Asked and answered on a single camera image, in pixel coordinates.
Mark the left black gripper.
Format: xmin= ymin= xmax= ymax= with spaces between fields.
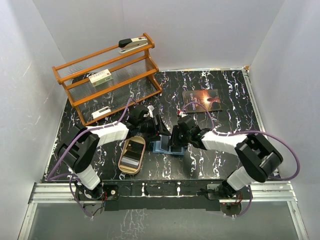
xmin=137 ymin=114 xmax=171 ymax=142

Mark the blue leather card holder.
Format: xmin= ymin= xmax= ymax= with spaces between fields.
xmin=152 ymin=135 xmax=185 ymax=156

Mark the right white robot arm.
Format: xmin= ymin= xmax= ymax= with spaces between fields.
xmin=168 ymin=115 xmax=283 ymax=199

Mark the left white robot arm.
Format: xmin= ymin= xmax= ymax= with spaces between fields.
xmin=57 ymin=105 xmax=171 ymax=200

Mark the black VIP card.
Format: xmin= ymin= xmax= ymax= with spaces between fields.
xmin=126 ymin=140 xmax=145 ymax=154

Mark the stack of cards in tray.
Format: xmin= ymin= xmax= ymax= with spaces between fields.
xmin=120 ymin=156 xmax=140 ymax=169

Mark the white card on rack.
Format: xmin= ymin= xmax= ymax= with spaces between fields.
xmin=91 ymin=106 xmax=111 ymax=120

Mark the dark book with sunset cover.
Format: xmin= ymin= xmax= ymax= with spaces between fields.
xmin=182 ymin=89 xmax=222 ymax=114

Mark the orange wooden three-tier rack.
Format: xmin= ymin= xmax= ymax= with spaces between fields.
xmin=52 ymin=33 xmax=163 ymax=126

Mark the green and white small box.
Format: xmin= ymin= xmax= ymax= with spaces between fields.
xmin=88 ymin=69 xmax=113 ymax=87

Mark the black and beige stapler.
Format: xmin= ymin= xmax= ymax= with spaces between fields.
xmin=118 ymin=36 xmax=148 ymax=54

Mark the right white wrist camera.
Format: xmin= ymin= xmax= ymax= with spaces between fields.
xmin=177 ymin=110 xmax=188 ymax=118

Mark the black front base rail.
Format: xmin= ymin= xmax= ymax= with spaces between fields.
xmin=102 ymin=180 xmax=251 ymax=211

